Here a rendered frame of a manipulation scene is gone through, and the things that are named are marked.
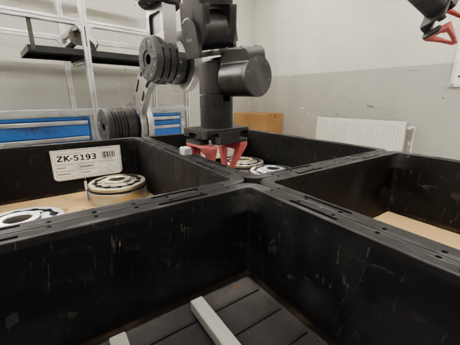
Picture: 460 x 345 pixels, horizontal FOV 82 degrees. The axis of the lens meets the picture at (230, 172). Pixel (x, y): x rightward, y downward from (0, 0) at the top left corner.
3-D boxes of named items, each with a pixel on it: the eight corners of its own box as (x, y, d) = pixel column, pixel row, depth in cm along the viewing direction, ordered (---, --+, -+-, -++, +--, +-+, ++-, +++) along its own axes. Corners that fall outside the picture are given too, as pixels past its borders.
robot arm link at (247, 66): (222, 18, 45) (179, 20, 40) (275, 2, 37) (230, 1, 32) (231, 91, 50) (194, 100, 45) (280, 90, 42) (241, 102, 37)
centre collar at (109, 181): (99, 181, 51) (99, 178, 51) (125, 176, 54) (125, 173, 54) (108, 187, 47) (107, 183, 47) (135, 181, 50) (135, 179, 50)
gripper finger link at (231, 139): (248, 179, 51) (248, 129, 48) (218, 187, 46) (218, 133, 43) (224, 171, 56) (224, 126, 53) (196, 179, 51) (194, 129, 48)
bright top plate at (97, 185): (81, 183, 51) (81, 180, 51) (133, 173, 58) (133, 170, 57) (97, 197, 44) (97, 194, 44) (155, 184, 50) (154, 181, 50)
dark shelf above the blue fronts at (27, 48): (21, 59, 204) (20, 51, 203) (163, 70, 281) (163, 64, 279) (28, 53, 172) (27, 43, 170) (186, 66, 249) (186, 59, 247)
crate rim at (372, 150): (140, 146, 60) (139, 136, 60) (245, 136, 77) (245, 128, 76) (251, 201, 29) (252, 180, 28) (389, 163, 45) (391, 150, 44)
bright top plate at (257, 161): (215, 161, 68) (215, 159, 68) (248, 157, 74) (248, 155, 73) (237, 170, 60) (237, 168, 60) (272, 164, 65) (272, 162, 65)
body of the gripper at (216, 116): (250, 136, 49) (250, 94, 47) (205, 143, 42) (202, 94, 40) (226, 132, 53) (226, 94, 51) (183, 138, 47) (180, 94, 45)
